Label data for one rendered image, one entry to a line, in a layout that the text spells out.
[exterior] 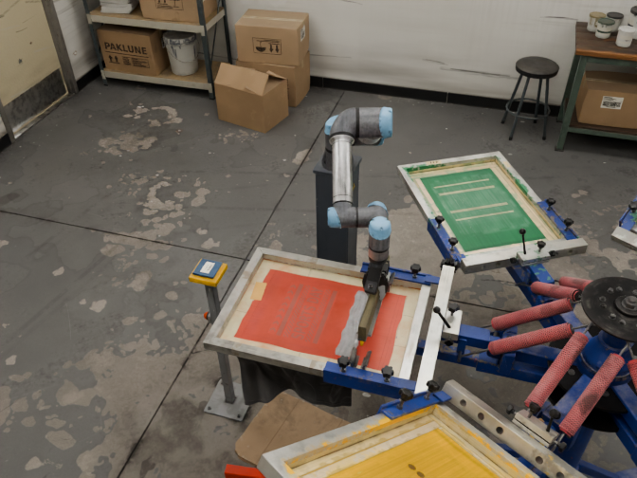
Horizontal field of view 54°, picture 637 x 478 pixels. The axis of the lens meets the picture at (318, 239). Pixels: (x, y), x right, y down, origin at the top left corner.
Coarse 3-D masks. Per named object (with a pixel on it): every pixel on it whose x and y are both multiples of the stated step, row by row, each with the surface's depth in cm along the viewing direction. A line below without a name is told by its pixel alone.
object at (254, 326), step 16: (256, 304) 257; (272, 304) 257; (256, 320) 251; (272, 320) 250; (336, 320) 250; (240, 336) 244; (256, 336) 244; (272, 336) 244; (336, 336) 243; (384, 336) 243; (304, 352) 237; (320, 352) 237; (384, 352) 237
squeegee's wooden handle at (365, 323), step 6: (372, 294) 231; (378, 294) 235; (372, 300) 229; (366, 306) 227; (372, 306) 227; (366, 312) 225; (372, 312) 226; (366, 318) 222; (372, 318) 229; (360, 324) 220; (366, 324) 220; (360, 330) 220; (366, 330) 220; (360, 336) 222; (366, 336) 222
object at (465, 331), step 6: (462, 324) 236; (462, 330) 233; (468, 330) 233; (474, 330) 233; (480, 330) 233; (486, 330) 233; (462, 336) 232; (468, 336) 231; (474, 336) 231; (480, 336) 231; (486, 336) 231; (456, 342) 235; (468, 342) 233; (474, 342) 232; (480, 342) 231; (486, 342) 230; (486, 348) 232
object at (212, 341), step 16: (256, 256) 275; (272, 256) 276; (288, 256) 275; (304, 256) 274; (336, 272) 271; (352, 272) 268; (240, 288) 260; (416, 288) 262; (224, 320) 246; (416, 320) 245; (208, 336) 240; (416, 336) 238; (224, 352) 237; (240, 352) 234; (256, 352) 233; (272, 352) 233; (288, 368) 232; (304, 368) 229; (320, 368) 227
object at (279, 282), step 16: (272, 272) 272; (288, 272) 272; (272, 288) 264; (336, 288) 264; (352, 288) 264; (336, 304) 256; (352, 304) 256; (384, 304) 256; (400, 304) 256; (384, 320) 250; (400, 320) 249
